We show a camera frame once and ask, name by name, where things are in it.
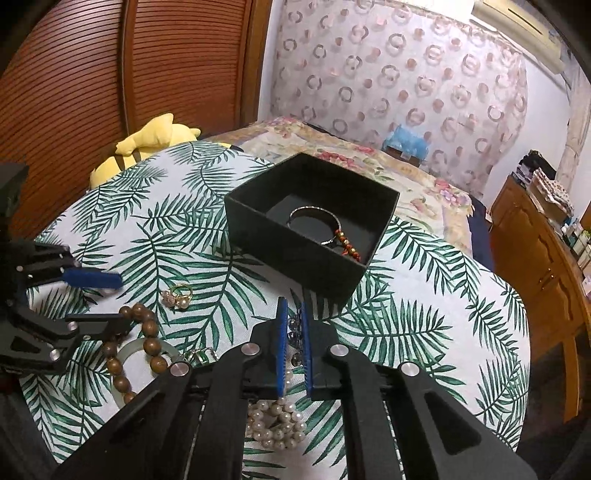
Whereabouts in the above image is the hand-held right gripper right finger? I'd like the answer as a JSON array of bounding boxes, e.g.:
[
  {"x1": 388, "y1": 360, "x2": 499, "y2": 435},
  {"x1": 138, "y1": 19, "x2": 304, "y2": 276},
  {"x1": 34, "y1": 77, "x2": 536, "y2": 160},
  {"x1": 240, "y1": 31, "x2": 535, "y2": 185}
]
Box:
[{"x1": 301, "y1": 302, "x2": 539, "y2": 480}]

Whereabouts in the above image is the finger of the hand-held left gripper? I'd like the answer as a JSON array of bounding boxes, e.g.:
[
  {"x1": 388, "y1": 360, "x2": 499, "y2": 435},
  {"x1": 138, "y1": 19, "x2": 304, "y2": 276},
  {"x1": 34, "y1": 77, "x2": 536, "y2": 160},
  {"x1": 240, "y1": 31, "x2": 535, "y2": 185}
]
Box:
[
  {"x1": 14, "y1": 244, "x2": 124, "y2": 291},
  {"x1": 0, "y1": 300, "x2": 133, "y2": 376}
]

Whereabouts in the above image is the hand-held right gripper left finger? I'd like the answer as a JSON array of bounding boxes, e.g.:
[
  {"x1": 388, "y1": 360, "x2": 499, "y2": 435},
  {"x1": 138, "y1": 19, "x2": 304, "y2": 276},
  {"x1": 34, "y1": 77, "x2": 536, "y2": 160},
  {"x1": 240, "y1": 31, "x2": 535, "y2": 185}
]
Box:
[{"x1": 51, "y1": 298, "x2": 289, "y2": 480}]

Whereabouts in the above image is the pale jade bangle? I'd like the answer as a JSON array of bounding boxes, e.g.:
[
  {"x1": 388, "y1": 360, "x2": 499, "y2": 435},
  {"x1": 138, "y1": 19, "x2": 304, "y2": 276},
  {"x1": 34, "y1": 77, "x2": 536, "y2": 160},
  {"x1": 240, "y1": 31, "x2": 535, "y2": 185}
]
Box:
[{"x1": 113, "y1": 337, "x2": 184, "y2": 408}]

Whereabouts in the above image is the brown wooden bead bracelet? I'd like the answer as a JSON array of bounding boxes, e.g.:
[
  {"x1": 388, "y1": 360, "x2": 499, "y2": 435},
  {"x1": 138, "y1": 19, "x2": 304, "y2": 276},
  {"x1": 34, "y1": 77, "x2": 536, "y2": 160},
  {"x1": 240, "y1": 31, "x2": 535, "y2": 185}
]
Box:
[{"x1": 102, "y1": 303, "x2": 170, "y2": 407}]

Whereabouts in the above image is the pearl bead necklace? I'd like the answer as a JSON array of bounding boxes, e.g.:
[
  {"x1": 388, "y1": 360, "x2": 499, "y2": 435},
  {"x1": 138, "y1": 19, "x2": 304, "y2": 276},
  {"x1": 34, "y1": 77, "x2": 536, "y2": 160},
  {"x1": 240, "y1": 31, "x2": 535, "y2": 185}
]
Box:
[{"x1": 245, "y1": 316, "x2": 308, "y2": 451}]

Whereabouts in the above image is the black jewelry box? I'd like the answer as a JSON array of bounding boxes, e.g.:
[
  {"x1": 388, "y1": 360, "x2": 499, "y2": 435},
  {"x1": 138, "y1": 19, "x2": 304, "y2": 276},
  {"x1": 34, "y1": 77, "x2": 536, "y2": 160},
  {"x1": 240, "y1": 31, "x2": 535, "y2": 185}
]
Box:
[{"x1": 224, "y1": 152, "x2": 400, "y2": 320}]

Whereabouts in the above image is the gold pearl ring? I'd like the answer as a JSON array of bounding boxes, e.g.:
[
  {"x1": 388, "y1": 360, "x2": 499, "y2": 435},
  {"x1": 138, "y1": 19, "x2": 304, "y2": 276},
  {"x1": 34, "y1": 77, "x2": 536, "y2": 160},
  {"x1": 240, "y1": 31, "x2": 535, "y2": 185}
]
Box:
[{"x1": 160, "y1": 283, "x2": 194, "y2": 311}]

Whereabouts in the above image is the silver ring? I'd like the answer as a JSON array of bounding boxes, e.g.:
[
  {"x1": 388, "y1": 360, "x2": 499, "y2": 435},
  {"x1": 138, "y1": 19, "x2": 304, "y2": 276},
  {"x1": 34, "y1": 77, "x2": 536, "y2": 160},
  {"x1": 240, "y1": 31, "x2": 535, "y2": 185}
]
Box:
[{"x1": 182, "y1": 346, "x2": 219, "y2": 366}]

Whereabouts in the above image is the leaf print tablecloth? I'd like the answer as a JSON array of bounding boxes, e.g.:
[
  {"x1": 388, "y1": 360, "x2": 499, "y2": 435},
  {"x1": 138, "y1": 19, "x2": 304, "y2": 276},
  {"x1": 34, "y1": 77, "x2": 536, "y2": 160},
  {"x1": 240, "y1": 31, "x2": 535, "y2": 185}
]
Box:
[{"x1": 21, "y1": 141, "x2": 532, "y2": 480}]

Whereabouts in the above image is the silver bangle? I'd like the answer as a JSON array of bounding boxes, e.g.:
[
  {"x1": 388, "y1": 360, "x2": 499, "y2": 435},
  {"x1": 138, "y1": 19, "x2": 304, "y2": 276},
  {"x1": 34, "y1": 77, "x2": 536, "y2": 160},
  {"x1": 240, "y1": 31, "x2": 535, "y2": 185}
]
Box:
[{"x1": 287, "y1": 206, "x2": 344, "y2": 248}]

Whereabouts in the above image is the yellow plush toy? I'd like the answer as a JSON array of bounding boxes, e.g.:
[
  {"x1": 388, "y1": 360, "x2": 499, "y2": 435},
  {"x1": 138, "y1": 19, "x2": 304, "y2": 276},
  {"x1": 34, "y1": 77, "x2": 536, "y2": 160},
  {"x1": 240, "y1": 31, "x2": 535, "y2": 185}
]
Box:
[{"x1": 89, "y1": 113, "x2": 232, "y2": 190}]

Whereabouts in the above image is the floral bedspread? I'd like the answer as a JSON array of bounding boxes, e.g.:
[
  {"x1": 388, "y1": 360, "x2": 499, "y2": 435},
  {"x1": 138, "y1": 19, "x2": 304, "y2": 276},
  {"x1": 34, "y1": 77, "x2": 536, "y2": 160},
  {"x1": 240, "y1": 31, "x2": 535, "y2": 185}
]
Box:
[{"x1": 203, "y1": 117, "x2": 476, "y2": 259}]

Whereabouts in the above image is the wooden slatted wardrobe door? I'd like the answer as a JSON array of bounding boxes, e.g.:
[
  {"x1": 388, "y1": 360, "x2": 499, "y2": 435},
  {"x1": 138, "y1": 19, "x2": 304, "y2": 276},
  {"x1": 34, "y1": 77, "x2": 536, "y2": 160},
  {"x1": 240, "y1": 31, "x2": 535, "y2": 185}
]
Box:
[{"x1": 0, "y1": 0, "x2": 273, "y2": 241}]

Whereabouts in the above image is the dark blue bed sheet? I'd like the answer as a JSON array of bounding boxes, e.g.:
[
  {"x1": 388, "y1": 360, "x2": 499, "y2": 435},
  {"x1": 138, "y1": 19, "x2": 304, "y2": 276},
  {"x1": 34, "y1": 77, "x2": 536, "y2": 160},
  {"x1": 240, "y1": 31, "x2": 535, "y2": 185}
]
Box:
[{"x1": 465, "y1": 194, "x2": 496, "y2": 274}]

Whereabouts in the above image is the blue plastic bag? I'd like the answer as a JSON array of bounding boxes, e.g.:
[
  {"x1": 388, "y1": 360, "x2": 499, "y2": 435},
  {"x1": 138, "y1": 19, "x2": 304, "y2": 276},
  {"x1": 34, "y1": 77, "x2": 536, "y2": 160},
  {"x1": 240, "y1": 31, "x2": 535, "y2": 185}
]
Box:
[{"x1": 382, "y1": 123, "x2": 433, "y2": 161}]

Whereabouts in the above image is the wooden cabinet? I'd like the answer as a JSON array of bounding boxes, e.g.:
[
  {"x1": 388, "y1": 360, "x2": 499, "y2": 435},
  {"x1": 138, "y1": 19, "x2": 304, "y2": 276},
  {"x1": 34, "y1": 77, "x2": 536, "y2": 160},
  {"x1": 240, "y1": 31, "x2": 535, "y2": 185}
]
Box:
[{"x1": 488, "y1": 175, "x2": 591, "y2": 422}]

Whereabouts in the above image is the circle pattern curtain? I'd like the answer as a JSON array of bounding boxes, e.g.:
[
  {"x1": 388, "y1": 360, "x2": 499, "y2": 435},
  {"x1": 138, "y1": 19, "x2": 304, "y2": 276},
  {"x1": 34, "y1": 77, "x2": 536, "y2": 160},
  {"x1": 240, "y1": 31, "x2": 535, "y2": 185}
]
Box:
[{"x1": 270, "y1": 0, "x2": 530, "y2": 200}]

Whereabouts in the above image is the stack of patterned cloths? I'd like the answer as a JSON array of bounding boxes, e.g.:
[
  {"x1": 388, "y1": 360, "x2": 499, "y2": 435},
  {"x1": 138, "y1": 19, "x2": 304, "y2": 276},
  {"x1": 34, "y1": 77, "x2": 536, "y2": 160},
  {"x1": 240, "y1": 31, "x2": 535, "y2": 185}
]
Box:
[{"x1": 527, "y1": 167, "x2": 574, "y2": 219}]

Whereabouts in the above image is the pile of dark clothes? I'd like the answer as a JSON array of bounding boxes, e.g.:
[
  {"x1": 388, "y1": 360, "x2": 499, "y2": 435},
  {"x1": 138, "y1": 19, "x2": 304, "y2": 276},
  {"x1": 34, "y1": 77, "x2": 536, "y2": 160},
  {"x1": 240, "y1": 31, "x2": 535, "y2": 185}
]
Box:
[{"x1": 516, "y1": 150, "x2": 551, "y2": 186}]

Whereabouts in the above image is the row of small bottles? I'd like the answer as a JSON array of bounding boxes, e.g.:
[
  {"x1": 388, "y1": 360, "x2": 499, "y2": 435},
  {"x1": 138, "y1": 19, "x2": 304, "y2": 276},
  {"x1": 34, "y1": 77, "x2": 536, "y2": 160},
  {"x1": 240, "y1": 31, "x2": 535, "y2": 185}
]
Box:
[{"x1": 560, "y1": 217, "x2": 591, "y2": 297}]

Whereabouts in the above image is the white wrapped pipe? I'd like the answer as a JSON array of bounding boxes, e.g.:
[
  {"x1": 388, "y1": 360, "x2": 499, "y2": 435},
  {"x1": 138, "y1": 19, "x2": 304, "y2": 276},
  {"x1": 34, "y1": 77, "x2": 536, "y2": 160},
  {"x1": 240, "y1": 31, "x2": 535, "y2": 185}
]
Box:
[{"x1": 558, "y1": 69, "x2": 591, "y2": 186}]

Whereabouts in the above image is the cream air conditioner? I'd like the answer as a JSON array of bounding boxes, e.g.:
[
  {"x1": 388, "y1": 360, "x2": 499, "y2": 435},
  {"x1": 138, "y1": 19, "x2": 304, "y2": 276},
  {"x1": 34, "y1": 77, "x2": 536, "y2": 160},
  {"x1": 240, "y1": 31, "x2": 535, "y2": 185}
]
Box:
[{"x1": 471, "y1": 0, "x2": 567, "y2": 73}]

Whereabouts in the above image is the red bead bracelet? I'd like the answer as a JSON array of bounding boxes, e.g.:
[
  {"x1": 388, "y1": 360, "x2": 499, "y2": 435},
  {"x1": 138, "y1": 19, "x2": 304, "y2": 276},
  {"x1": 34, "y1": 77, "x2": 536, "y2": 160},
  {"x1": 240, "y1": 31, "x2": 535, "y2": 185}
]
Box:
[{"x1": 334, "y1": 229, "x2": 366, "y2": 264}]

